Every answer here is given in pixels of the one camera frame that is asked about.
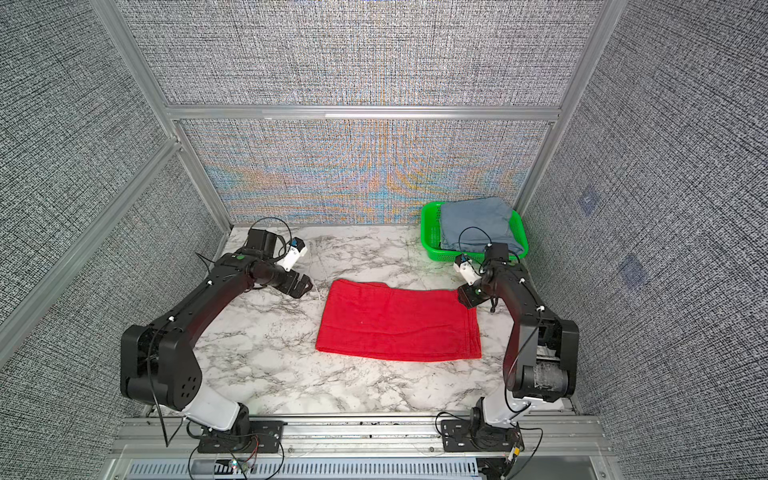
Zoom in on red long pants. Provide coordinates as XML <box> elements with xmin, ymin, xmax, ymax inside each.
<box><xmin>316</xmin><ymin>279</ymin><xmax>482</xmax><ymax>363</ymax></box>

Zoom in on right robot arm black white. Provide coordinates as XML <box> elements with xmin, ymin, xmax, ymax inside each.
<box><xmin>454</xmin><ymin>243</ymin><xmax>579</xmax><ymax>449</ymax></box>

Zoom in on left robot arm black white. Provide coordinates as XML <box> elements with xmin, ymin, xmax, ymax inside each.
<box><xmin>120</xmin><ymin>228</ymin><xmax>313</xmax><ymax>453</ymax></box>

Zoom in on folded grey-blue cloth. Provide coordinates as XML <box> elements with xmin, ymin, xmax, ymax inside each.
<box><xmin>439</xmin><ymin>197</ymin><xmax>524</xmax><ymax>256</ymax></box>

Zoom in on green plastic basket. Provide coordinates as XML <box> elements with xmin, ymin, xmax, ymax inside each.
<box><xmin>420</xmin><ymin>201</ymin><xmax>529</xmax><ymax>263</ymax></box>

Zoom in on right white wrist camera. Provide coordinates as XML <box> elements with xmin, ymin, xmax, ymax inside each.
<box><xmin>453</xmin><ymin>253</ymin><xmax>481</xmax><ymax>285</ymax></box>

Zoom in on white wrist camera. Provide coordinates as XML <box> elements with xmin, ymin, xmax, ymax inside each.
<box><xmin>277</xmin><ymin>237</ymin><xmax>308</xmax><ymax>271</ymax></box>
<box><xmin>453</xmin><ymin>253</ymin><xmax>481</xmax><ymax>285</ymax></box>

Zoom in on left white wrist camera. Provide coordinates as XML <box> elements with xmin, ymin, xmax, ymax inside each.
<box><xmin>277</xmin><ymin>237</ymin><xmax>308</xmax><ymax>271</ymax></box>

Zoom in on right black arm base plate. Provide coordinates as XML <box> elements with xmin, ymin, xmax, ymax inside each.
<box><xmin>437</xmin><ymin>417</ymin><xmax>526</xmax><ymax>453</ymax></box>

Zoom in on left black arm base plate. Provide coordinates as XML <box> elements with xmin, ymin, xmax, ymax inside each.
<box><xmin>198</xmin><ymin>420</ymin><xmax>285</xmax><ymax>454</ymax></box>

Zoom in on aluminium cage frame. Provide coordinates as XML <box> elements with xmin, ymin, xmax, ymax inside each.
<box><xmin>0</xmin><ymin>0</ymin><xmax>628</xmax><ymax>457</ymax></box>

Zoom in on aluminium front rail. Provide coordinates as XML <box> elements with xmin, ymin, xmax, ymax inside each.
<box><xmin>108</xmin><ymin>412</ymin><xmax>616</xmax><ymax>459</ymax></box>

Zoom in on white slotted cable duct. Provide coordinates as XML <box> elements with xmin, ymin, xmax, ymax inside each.
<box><xmin>125</xmin><ymin>458</ymin><xmax>481</xmax><ymax>479</ymax></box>

